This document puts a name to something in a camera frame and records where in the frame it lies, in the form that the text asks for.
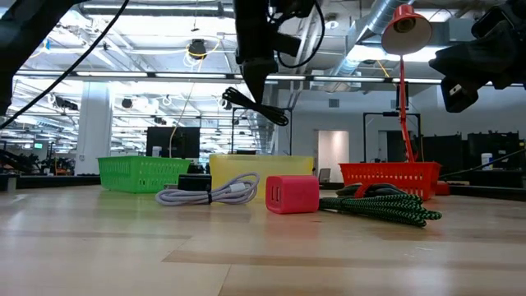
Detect thin black cable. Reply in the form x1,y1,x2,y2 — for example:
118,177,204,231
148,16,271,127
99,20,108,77
221,86,290,127

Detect red desk lamp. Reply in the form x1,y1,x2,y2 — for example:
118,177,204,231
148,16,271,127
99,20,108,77
381,3,452,197

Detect white structural column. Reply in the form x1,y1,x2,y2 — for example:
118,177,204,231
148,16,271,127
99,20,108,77
74,81,114,177

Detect green plastic basket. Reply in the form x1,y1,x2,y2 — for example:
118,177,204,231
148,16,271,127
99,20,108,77
97,155,192,194

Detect grey cable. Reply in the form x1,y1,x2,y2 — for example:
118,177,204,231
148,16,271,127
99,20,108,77
155,171,261,206

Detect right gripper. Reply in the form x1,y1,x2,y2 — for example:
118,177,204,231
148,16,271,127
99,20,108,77
429,18,526,90

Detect black storage cabinet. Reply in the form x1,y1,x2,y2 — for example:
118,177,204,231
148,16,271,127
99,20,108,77
467,131,522,172
422,133,464,173

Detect black ceiling-mounted camera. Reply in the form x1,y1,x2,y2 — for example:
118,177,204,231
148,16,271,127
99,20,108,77
187,38,208,61

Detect black left camera cable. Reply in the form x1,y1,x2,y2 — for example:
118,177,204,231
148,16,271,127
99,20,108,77
277,0,326,70

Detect red plastic basket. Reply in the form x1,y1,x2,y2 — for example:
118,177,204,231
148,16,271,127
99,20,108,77
339,161,443,201

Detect black metal rig frame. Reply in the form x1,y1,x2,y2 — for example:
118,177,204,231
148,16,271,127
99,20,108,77
362,111,422,164
231,106,294,156

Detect black flat monitor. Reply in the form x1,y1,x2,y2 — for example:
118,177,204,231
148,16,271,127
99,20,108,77
145,126,201,160

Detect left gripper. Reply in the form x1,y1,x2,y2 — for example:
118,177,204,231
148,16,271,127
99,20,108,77
233,0,317,104

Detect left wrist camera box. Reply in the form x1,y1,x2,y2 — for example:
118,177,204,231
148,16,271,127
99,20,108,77
273,31,302,58

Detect overhead light bar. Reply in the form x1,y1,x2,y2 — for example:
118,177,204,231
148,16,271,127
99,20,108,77
14,69,526,87

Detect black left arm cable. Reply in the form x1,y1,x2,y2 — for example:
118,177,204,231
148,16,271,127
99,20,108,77
0,0,131,129

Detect pink wall charger cube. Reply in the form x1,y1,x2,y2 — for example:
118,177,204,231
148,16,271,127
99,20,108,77
265,175,321,215

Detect black power adapter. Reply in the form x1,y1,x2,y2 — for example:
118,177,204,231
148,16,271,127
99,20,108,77
164,173,213,192

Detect white door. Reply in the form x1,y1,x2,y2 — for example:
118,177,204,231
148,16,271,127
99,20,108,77
317,130,350,165

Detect yellow translucent bin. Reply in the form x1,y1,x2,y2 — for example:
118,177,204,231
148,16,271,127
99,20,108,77
208,154,316,202

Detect green black braided cable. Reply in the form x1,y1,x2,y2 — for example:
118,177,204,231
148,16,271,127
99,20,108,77
318,192,444,228

